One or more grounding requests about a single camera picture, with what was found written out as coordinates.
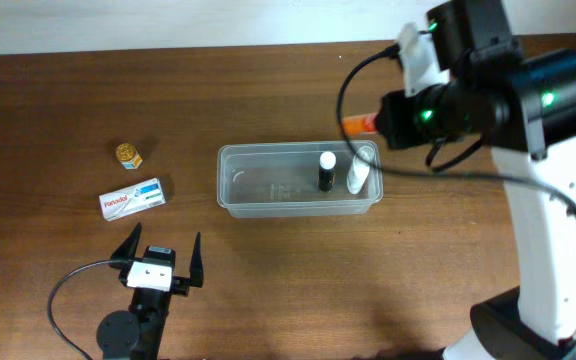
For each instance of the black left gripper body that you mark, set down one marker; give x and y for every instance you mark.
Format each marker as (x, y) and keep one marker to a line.
(181, 285)

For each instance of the dark bottle white cap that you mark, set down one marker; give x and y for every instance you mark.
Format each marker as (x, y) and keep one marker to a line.
(326, 174)

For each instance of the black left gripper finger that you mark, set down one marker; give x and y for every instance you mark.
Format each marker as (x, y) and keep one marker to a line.
(127, 250)
(196, 270)

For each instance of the small gold-lidded jar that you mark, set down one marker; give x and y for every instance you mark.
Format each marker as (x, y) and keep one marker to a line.
(128, 156)

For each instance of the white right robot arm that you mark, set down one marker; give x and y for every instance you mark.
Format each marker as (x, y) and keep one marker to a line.
(466, 74)

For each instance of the clear plastic container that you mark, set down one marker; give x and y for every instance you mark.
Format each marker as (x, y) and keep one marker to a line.
(281, 180)

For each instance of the white Panadol medicine box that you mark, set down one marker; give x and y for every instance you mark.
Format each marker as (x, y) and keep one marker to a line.
(133, 199)

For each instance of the white spray bottle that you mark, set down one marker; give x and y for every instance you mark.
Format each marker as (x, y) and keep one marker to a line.
(359, 169)

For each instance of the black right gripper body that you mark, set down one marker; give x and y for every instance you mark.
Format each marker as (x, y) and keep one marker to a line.
(427, 116)

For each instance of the orange tube white cap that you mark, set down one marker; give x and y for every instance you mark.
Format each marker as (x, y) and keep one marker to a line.
(359, 124)

